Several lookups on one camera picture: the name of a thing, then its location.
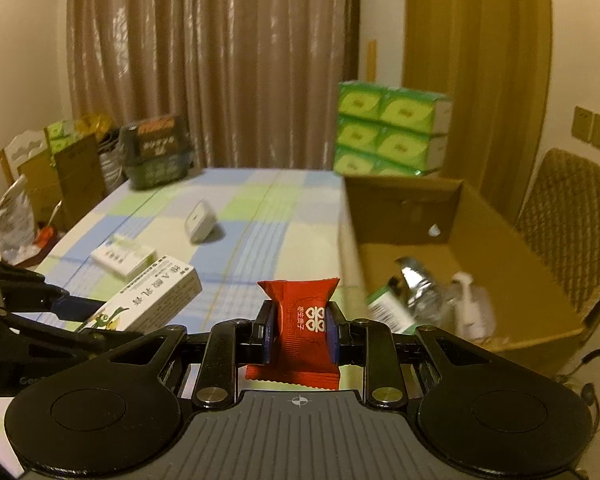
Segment white bucket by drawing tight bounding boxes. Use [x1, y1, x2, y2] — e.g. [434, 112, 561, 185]
[98, 140, 124, 194]

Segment small white plastic case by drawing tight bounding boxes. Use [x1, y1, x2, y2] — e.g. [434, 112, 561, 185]
[184, 200, 216, 244]

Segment crumpled plastic bag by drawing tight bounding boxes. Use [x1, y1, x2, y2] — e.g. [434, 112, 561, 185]
[0, 174, 40, 266]

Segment white carved chair back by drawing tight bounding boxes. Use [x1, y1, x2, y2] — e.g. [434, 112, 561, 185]
[0, 130, 48, 185]

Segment wooden door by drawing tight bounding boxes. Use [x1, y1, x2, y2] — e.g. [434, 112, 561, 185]
[402, 0, 553, 221]

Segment green tissue packs left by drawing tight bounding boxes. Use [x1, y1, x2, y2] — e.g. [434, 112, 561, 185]
[45, 119, 90, 155]

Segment red candy packet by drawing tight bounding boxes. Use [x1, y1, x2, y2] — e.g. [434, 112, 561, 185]
[245, 278, 340, 390]

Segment clear plastic packaging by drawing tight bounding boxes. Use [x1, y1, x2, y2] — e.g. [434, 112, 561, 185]
[441, 272, 496, 341]

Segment brown cardboard box background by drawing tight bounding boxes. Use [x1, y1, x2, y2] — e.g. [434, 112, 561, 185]
[18, 136, 107, 231]

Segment quilted brown chair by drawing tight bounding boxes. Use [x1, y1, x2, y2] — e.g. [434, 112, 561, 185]
[515, 148, 600, 321]

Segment green tissue pack stack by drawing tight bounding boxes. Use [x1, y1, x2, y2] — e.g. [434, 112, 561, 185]
[332, 80, 453, 177]

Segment green medicine box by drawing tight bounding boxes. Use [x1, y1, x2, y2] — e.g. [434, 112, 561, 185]
[366, 276, 416, 334]

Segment dark green lidded basket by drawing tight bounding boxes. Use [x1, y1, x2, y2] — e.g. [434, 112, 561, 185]
[119, 115, 193, 191]

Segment white medicine box bottom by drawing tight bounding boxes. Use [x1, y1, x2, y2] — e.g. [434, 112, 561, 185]
[91, 234, 157, 282]

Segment open cardboard box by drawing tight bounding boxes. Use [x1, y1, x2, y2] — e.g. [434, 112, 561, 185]
[339, 176, 584, 376]

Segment wall switch plates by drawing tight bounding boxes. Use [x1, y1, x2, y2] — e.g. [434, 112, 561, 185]
[570, 106, 600, 151]

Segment checkered tablecloth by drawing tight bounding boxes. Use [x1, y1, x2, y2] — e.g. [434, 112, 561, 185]
[36, 169, 343, 333]

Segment silver foil pouch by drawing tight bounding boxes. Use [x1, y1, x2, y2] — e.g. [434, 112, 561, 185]
[396, 257, 442, 325]

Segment brown curtain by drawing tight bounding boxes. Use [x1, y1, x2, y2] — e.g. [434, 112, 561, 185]
[67, 0, 360, 169]

